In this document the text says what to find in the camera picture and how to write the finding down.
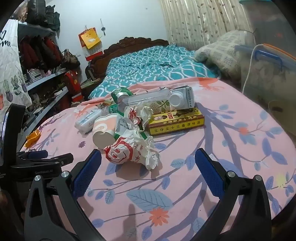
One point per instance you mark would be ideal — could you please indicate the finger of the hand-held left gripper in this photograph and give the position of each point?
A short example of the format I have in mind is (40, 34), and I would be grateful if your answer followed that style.
(64, 159)
(38, 154)

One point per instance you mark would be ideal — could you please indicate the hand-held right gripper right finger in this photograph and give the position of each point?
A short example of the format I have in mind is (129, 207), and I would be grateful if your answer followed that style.
(208, 171)

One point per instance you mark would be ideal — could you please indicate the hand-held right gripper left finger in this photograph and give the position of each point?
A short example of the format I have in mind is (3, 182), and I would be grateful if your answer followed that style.
(86, 169)

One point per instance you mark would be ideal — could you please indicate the large red white wrapper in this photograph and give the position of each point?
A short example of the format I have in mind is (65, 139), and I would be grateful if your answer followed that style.
(120, 150)

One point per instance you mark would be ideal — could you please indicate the yellow box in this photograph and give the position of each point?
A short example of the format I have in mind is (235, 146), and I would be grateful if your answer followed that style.
(175, 125)

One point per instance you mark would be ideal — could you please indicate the clear plastic bottle green label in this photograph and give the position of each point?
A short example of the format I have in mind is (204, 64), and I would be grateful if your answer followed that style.
(148, 99)

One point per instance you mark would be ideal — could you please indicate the beige plastic bin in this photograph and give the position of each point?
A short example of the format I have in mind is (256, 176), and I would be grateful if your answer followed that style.
(277, 109)

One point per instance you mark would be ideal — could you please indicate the orange peel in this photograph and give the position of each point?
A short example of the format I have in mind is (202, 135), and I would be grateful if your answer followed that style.
(32, 138)

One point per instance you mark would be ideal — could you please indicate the pink floral bedsheet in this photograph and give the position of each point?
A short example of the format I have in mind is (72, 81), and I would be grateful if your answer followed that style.
(185, 162)

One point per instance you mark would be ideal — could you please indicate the paper cup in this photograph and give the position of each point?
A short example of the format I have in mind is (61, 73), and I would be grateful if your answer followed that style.
(103, 132)

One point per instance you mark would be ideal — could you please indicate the white tissue pack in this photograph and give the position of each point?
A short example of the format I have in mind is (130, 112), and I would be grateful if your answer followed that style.
(86, 121)

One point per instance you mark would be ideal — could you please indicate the white green plastic packet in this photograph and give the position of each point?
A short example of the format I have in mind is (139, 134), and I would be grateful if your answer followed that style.
(122, 126)

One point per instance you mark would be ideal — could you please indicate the houndstooth bag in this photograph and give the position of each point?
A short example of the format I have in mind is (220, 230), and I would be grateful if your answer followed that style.
(34, 75)

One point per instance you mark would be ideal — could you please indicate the grey metal shelf rack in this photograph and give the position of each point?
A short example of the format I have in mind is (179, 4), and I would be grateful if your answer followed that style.
(44, 78)

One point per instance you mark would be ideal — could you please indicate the white printed cloth bag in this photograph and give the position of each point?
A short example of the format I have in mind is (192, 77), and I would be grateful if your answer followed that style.
(11, 69)

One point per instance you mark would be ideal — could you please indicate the crushed plastic bottle green label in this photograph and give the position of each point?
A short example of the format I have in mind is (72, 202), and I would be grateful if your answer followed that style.
(114, 109)

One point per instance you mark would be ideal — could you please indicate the small crumpled red white wrapper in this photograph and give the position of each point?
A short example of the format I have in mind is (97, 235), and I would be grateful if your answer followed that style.
(136, 114)

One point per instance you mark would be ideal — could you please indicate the red gift box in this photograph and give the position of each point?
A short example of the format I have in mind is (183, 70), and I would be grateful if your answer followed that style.
(74, 83)

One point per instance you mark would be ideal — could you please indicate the white drink carton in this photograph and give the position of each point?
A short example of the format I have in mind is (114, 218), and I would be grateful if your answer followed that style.
(185, 97)

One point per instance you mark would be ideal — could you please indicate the brown handbag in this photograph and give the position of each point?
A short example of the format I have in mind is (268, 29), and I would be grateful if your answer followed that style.
(69, 59)

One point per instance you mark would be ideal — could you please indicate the teal patterned quilt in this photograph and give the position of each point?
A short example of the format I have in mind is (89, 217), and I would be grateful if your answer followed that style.
(143, 67)

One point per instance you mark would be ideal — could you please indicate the yellow red paper bag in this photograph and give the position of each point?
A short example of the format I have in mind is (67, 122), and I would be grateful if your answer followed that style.
(90, 37)

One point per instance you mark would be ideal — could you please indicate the beige checked blanket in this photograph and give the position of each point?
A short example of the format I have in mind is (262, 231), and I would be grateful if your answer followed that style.
(222, 51)

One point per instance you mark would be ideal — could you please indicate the black bags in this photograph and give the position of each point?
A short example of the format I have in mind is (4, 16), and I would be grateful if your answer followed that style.
(37, 9)

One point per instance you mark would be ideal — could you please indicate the carved wooden headboard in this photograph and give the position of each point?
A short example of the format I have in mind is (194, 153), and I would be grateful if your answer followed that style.
(129, 42)

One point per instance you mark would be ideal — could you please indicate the leaf print curtain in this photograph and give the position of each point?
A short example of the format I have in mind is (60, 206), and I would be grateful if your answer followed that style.
(196, 18)

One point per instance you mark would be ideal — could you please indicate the red wall calendar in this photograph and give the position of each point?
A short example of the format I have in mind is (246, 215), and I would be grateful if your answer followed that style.
(94, 53)

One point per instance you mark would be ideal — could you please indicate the hanging wall ornament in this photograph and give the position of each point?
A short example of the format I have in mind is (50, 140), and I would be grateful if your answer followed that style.
(103, 29)

